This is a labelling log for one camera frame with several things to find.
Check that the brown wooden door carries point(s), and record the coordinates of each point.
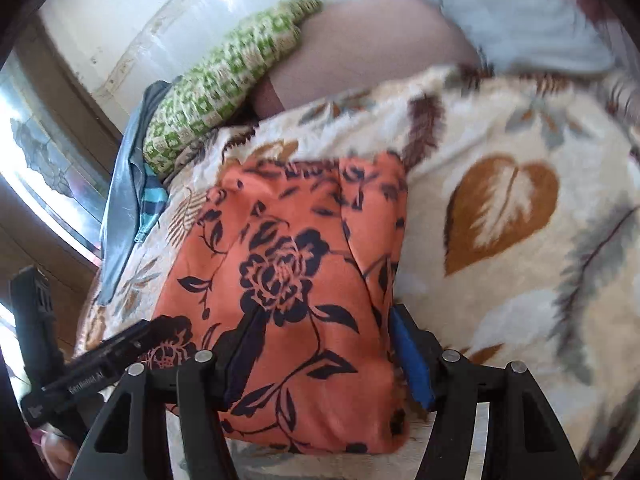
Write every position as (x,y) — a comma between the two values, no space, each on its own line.
(60,85)

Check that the orange floral garment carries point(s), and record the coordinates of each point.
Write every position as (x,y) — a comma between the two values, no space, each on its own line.
(295,285)

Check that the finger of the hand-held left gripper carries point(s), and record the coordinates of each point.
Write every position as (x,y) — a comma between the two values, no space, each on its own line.
(127,335)

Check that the stained glass door pane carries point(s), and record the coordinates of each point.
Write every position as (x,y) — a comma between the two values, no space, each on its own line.
(45,160)

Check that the green checked pillow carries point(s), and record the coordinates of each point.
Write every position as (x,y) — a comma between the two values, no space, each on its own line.
(215,85)

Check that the cream leaf-print blanket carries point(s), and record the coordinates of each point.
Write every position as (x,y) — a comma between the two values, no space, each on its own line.
(500,210)

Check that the blue cloth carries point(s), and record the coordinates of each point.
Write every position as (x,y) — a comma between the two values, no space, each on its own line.
(120,200)

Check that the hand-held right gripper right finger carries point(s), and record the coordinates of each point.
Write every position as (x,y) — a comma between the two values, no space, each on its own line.
(412,360)

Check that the turquoise striped cloth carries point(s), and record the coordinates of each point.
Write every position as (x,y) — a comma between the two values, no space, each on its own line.
(152,205)

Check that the blue-grey pillow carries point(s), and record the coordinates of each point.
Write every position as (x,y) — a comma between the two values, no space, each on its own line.
(510,15)

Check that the pink mattress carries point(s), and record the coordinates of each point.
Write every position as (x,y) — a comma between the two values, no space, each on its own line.
(370,60)

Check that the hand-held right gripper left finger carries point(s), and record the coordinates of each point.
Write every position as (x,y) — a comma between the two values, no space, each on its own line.
(200,410)

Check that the person's left hand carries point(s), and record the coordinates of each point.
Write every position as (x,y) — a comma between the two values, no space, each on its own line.
(52,452)

